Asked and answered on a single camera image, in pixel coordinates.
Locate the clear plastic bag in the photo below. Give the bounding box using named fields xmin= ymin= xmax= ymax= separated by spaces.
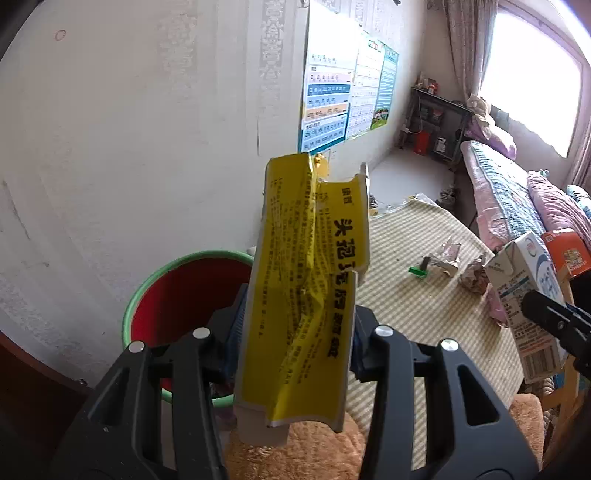
xmin=388 ymin=194 xmax=435 ymax=213

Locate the brown fluffy cushion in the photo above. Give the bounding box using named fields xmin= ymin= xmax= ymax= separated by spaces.
xmin=224 ymin=392 xmax=543 ymax=480

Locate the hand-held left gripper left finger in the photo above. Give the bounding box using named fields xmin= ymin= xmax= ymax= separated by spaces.
xmin=48 ymin=284 xmax=252 ymax=480

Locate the silver foil wrapper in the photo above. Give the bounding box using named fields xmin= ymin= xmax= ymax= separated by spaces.
xmin=425 ymin=242 xmax=462 ymax=278

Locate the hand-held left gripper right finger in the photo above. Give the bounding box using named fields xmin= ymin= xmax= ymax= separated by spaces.
xmin=348 ymin=305 xmax=541 ymax=480

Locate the bed with patterned quilt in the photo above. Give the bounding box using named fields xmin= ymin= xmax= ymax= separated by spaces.
xmin=460 ymin=140 xmax=548 ymax=252

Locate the black shelf rack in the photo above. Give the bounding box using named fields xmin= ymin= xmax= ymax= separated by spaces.
xmin=399 ymin=85 xmax=474 ymax=163

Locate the window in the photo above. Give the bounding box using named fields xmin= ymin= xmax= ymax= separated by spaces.
xmin=480 ymin=0 xmax=591 ymax=158

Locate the yellow cardboard box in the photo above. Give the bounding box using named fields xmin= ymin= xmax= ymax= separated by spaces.
xmin=232 ymin=152 xmax=372 ymax=446

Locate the floral curtain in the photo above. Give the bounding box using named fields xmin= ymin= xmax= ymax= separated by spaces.
xmin=443 ymin=0 xmax=499 ymax=100

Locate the white blue milk carton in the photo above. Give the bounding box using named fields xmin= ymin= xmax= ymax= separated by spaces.
xmin=483 ymin=231 xmax=570 ymax=385

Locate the blue green wall poster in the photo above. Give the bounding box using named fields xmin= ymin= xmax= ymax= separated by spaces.
xmin=369 ymin=44 xmax=400 ymax=131

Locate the red bin with green rim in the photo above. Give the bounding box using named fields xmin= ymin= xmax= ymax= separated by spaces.
xmin=121 ymin=250 xmax=257 ymax=408

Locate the pink crumpled wrapper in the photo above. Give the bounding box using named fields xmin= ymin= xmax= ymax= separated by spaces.
xmin=484 ymin=281 xmax=509 ymax=328

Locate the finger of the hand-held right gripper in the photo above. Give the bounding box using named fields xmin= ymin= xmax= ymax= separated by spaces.
xmin=521 ymin=288 xmax=591 ymax=361

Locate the brown wooden furniture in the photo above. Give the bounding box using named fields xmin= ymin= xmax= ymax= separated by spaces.
xmin=0 ymin=332 xmax=93 ymax=462

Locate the orange box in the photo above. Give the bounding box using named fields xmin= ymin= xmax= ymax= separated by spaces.
xmin=541 ymin=231 xmax=591 ymax=278

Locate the blue and white wall poster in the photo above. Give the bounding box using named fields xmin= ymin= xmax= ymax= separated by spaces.
xmin=298 ymin=0 xmax=361 ymax=154

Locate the pink pillow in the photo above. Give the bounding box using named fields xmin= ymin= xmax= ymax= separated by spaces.
xmin=527 ymin=171 xmax=591 ymax=236

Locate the lilac pillow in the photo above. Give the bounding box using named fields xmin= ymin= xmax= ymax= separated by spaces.
xmin=466 ymin=120 xmax=518 ymax=160

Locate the crumpled paper ball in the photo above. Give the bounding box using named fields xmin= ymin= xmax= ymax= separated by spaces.
xmin=458 ymin=256 xmax=492 ymax=294

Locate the white chart wall poster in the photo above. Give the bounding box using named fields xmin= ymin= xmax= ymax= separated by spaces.
xmin=345 ymin=32 xmax=386 ymax=139

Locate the green striped mat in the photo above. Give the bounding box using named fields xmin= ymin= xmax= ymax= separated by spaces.
xmin=344 ymin=194 xmax=527 ymax=467

